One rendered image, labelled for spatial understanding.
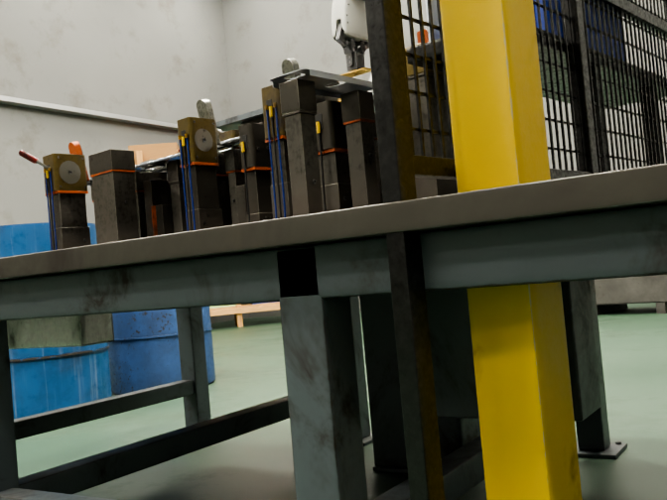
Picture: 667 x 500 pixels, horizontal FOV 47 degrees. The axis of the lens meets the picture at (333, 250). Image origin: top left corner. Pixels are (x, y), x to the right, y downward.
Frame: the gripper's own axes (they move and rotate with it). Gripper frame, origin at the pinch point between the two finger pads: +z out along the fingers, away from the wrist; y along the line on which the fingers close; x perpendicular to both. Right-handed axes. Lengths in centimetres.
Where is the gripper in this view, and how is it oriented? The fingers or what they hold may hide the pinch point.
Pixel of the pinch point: (355, 62)
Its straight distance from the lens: 193.5
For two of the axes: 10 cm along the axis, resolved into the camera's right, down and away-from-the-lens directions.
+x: 7.5, -0.9, -6.6
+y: -6.6, 0.4, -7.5
